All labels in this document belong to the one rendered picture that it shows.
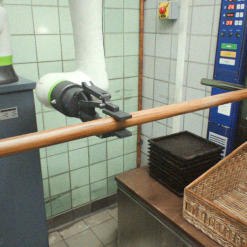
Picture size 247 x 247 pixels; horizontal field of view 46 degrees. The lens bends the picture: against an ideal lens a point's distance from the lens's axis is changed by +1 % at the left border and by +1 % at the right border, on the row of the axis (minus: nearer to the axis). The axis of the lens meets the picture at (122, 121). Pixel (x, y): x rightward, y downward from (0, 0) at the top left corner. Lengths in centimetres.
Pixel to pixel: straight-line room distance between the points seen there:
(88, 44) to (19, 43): 90
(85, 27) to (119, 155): 149
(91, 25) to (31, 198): 69
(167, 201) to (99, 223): 90
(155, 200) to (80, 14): 93
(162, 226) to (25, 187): 65
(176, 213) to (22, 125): 77
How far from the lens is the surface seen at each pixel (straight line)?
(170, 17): 183
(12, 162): 110
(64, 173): 206
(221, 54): 162
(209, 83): 123
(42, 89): 85
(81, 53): 90
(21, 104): 105
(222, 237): 125
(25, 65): 176
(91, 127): 55
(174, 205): 143
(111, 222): 225
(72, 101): 73
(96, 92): 64
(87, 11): 89
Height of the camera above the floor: 140
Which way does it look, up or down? 19 degrees down
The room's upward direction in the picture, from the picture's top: straight up
